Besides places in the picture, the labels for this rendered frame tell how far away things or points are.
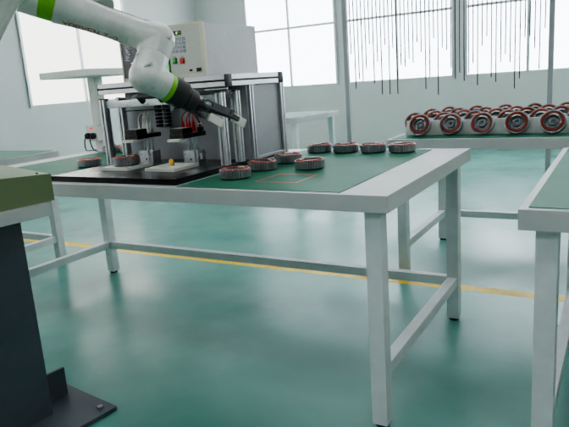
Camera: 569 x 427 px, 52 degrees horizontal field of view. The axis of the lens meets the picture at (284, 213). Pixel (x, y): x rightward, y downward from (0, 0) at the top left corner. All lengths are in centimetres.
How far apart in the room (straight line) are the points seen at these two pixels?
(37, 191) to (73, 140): 621
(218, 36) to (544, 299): 158
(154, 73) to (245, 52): 80
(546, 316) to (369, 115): 740
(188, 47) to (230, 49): 20
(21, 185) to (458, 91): 702
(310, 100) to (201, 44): 688
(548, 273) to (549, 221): 14
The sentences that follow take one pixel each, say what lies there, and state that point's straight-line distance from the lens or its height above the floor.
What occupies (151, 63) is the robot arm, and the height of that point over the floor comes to 115.
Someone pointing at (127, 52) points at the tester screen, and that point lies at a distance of 263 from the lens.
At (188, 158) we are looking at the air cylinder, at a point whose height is 79.
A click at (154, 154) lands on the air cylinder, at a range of 259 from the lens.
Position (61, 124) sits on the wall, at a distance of 812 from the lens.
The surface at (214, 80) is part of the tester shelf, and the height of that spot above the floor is 110.
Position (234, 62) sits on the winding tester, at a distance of 254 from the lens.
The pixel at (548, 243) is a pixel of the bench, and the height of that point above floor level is 66.
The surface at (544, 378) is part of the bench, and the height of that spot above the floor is 32.
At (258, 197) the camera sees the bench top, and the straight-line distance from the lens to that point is 182.
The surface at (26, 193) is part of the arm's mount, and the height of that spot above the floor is 79.
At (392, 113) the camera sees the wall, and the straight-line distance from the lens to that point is 868.
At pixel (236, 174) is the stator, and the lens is 205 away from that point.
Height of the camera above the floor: 107
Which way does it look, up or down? 13 degrees down
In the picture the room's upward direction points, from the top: 4 degrees counter-clockwise
